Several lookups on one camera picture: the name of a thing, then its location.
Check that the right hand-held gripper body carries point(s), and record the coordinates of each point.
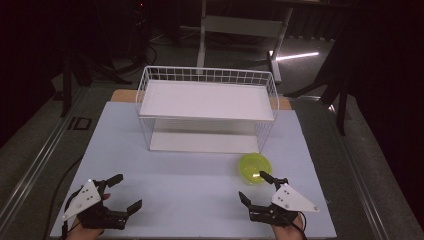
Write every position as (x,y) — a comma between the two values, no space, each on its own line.
(291,200)

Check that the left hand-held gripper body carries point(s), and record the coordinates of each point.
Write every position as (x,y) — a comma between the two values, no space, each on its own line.
(87,196)

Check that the yellow-green plastic bowl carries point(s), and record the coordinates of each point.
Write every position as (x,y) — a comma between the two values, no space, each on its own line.
(253,165)

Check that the person's right hand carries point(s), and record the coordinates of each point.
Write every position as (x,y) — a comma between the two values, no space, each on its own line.
(288,233)

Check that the person's left hand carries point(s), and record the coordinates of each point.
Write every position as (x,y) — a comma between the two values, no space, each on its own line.
(83,233)

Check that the pale blue table sheet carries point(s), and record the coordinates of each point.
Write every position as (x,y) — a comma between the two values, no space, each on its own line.
(166,180)

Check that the black tripod stand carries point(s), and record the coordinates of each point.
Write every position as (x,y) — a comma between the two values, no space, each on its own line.
(340,113)

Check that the black metal stand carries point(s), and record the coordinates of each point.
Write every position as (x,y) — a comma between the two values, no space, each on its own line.
(66,90)

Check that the aluminium rail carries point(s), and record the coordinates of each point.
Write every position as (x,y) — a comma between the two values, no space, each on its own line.
(33,166)
(363,196)

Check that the white metal stand frame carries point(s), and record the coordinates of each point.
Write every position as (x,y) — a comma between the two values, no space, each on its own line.
(240,26)

